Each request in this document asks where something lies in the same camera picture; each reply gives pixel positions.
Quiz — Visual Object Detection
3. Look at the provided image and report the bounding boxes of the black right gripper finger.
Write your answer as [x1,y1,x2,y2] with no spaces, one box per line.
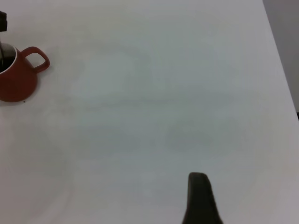
[181,172,224,224]

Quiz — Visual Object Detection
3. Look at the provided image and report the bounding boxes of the red ceramic cup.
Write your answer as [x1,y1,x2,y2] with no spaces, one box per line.
[0,43,50,103]

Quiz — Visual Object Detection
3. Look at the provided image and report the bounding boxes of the dark coffee liquid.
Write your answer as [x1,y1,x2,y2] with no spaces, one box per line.
[0,55,16,72]

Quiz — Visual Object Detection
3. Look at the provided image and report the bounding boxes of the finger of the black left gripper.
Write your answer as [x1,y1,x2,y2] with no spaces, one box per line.
[0,11,8,32]

